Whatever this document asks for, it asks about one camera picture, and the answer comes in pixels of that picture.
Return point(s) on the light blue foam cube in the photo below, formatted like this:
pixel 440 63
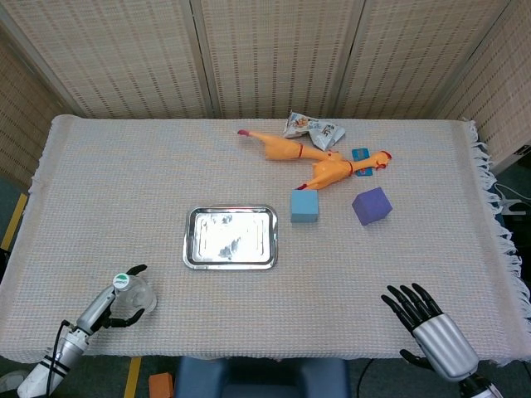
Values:
pixel 305 207

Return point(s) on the orange block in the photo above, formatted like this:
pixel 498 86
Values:
pixel 161 385

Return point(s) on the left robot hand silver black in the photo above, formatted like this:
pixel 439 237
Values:
pixel 97 309

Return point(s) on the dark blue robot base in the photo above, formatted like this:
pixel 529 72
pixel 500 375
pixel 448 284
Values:
pixel 261 379

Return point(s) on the transparent plastic water bottle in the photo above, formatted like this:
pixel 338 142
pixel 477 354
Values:
pixel 137 295

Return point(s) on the beige woven tablecloth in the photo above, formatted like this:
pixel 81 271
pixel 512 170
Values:
pixel 249 307

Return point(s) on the crumpled white snack bag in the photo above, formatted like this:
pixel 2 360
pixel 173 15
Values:
pixel 315 128

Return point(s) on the orange rubber chicken toy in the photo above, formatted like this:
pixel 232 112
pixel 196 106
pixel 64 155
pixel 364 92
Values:
pixel 332 172
pixel 282 148

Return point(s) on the small blue card packet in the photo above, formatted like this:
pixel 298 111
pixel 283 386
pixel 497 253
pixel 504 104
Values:
pixel 360 154

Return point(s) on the woven bamboo folding screen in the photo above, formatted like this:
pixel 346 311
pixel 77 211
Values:
pixel 269 54

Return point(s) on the stainless steel tray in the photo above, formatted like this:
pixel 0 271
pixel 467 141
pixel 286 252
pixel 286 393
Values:
pixel 230 238

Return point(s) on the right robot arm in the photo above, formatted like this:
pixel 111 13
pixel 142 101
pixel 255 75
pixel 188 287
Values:
pixel 481 387

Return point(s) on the purple foam cube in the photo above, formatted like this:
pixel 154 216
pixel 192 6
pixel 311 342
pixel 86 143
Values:
pixel 372 206

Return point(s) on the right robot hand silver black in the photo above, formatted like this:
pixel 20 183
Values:
pixel 446 346

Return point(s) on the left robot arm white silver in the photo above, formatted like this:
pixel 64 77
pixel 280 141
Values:
pixel 56 362

